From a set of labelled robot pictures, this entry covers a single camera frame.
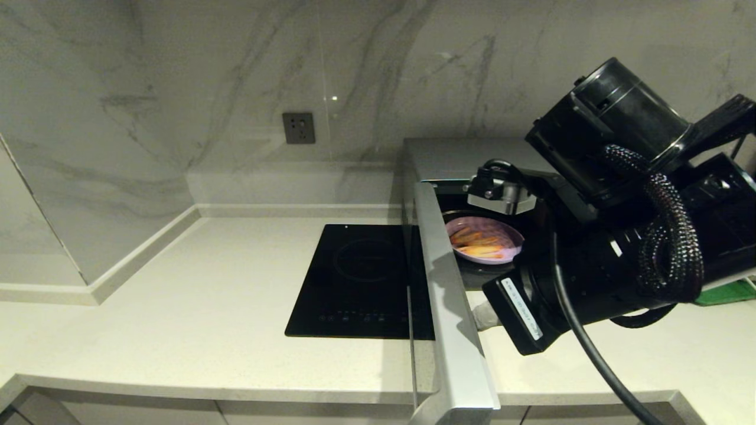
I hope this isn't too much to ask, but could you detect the microwave door with dark glass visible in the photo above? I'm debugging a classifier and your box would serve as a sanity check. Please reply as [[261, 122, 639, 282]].
[[403, 182, 501, 425]]

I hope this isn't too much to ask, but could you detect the purple plastic plate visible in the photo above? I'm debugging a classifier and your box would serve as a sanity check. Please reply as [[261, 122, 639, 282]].
[[446, 216, 525, 265]]

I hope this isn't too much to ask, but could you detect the silver Panasonic microwave oven body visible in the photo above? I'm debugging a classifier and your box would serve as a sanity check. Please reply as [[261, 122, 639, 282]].
[[403, 138, 568, 291]]

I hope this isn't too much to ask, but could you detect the grey cabinet door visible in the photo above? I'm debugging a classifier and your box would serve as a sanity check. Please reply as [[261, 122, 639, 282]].
[[502, 404, 671, 425]]

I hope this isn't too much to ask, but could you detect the black induction cooktop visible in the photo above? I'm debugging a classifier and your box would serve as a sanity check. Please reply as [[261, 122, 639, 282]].
[[285, 224, 436, 341]]

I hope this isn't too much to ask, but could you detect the green plastic tray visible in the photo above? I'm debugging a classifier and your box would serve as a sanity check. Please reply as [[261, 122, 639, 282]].
[[696, 279, 756, 306]]

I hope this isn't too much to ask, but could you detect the grey corner cabinet panel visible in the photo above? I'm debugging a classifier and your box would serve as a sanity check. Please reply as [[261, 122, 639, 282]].
[[0, 390, 80, 425]]

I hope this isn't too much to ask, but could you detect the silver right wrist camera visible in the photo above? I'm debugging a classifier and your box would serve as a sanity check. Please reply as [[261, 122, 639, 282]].
[[467, 159, 538, 216]]

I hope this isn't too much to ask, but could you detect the black braided cable sleeve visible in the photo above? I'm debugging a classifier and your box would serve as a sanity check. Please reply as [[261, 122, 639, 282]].
[[602, 145, 705, 329]]

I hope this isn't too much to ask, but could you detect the grey single wall socket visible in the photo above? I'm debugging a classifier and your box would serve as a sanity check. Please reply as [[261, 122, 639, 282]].
[[282, 112, 315, 145]]

